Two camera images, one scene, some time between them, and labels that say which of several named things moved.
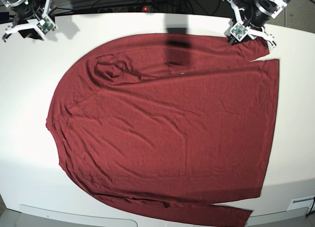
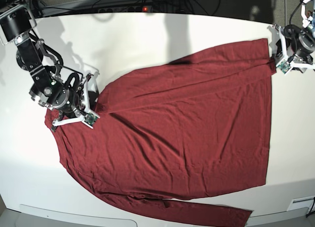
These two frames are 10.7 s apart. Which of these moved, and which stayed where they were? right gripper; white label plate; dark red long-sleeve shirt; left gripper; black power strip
Moved: dark red long-sleeve shirt; right gripper; left gripper
Stayed: white label plate; black power strip
